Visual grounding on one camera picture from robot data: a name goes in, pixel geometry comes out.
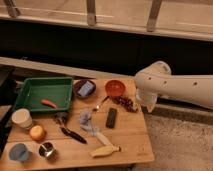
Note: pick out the metal spoon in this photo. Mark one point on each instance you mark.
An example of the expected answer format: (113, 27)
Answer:
(97, 107)

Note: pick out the wooden table board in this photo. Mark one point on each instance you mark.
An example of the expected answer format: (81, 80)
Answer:
(129, 133)

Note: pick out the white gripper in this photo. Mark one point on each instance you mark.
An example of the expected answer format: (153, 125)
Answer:
(146, 98)

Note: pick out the yellow orange fruit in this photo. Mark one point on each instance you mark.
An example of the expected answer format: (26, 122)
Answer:
(37, 132)

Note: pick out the orange carrot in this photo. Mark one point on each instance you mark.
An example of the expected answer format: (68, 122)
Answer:
(49, 103)

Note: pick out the blue plastic cup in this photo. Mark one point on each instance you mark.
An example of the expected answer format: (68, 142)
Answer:
(19, 152)

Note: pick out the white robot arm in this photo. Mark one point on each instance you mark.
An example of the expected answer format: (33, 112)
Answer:
(156, 79)

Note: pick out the black remote control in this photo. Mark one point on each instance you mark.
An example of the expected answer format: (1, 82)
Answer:
(111, 118)

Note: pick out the yellow banana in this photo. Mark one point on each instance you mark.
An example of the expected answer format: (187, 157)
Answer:
(105, 151)

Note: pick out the dark bowl with blue sponge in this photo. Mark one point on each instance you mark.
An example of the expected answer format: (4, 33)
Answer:
(84, 88)

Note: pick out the green plastic tray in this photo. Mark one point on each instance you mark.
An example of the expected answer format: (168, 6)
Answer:
(56, 89)

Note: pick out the blue grey cloth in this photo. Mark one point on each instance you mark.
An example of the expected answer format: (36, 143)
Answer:
(85, 121)

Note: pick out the orange plastic bowl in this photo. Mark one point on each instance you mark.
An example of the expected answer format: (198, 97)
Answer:
(114, 88)

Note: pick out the white handled tool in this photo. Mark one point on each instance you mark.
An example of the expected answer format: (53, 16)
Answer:
(103, 139)

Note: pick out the black handled brush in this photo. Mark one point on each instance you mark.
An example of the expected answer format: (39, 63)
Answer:
(61, 119)

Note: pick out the white paper cup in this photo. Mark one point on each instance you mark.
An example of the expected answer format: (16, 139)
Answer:
(22, 118)

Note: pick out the small metal cup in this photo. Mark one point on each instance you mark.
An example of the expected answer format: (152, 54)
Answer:
(46, 150)

